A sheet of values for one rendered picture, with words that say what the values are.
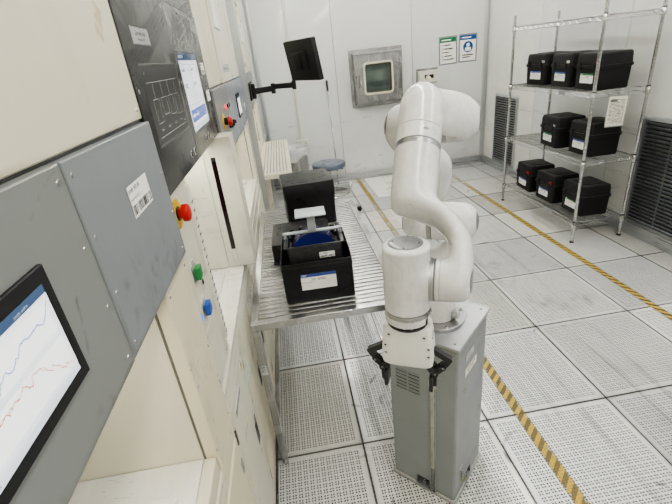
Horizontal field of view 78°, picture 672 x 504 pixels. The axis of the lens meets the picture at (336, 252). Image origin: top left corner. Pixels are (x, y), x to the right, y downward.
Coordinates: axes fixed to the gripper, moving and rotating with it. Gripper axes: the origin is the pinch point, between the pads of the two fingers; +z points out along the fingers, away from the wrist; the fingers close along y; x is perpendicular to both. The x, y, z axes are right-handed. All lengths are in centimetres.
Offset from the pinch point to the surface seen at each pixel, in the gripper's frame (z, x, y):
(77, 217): -48, 33, 32
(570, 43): -47, -415, -84
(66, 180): -53, 32, 32
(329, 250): 6, -69, 42
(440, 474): 88, -44, -3
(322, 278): 16, -64, 44
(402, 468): 97, -50, 13
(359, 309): 26, -60, 29
